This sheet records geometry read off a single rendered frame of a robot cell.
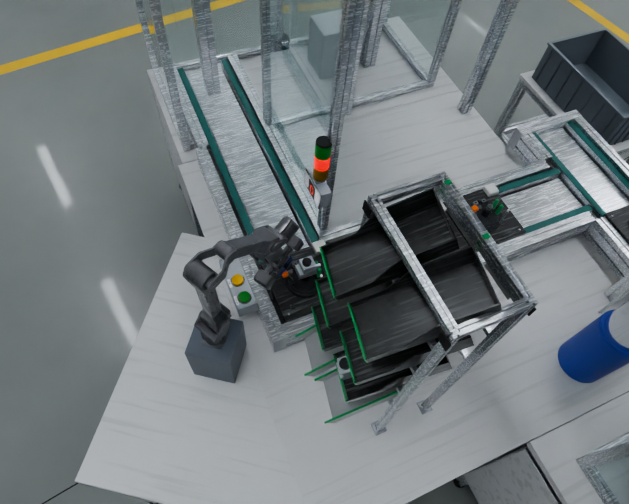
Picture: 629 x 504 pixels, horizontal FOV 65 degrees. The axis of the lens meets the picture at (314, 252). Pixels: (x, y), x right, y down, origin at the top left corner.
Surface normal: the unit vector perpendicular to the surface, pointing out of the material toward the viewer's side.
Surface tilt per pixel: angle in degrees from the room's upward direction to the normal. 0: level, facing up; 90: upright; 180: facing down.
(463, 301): 25
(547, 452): 0
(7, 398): 0
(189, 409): 0
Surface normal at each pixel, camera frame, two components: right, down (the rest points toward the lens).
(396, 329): -0.36, -0.40
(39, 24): 0.06, -0.52
